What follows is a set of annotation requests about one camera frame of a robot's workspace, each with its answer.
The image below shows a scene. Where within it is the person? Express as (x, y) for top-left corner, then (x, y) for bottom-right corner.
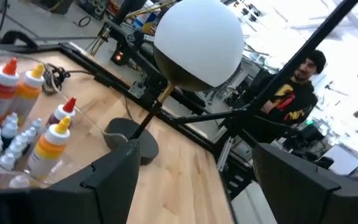
(244, 49), (328, 144)

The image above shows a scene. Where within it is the black lamp power cord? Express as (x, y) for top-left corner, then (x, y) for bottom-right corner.
(41, 63), (136, 122)

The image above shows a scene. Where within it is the clear plastic bin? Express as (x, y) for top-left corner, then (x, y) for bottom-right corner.
(0, 46), (129, 191)

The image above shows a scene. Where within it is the white globe lamp black base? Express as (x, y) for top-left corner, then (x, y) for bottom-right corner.
(103, 0), (246, 166)

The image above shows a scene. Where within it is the yellow cable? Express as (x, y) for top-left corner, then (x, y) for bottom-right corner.
(89, 0), (180, 57)

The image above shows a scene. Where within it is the large yellow food coloring bottle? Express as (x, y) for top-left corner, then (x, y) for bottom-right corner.
(26, 115), (72, 183)

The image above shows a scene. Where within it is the black metal table frame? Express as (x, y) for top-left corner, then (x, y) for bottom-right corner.
(0, 0), (358, 224)

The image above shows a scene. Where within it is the black power adapter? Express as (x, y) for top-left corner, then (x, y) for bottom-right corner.
(109, 43), (131, 67)

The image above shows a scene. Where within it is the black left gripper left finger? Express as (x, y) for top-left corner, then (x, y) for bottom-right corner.
(29, 139), (142, 224)

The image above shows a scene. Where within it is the small dark dropper bottle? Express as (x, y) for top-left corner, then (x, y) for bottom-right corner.
(4, 112), (19, 125)
(13, 133), (29, 151)

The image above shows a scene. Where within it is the large maroon food coloring bottle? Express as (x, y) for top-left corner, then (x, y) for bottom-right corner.
(45, 96), (78, 128)

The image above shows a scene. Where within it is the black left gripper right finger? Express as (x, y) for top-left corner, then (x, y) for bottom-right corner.
(252, 142), (358, 224)

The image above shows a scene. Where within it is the black pole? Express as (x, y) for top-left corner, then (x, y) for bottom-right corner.
(112, 0), (147, 26)

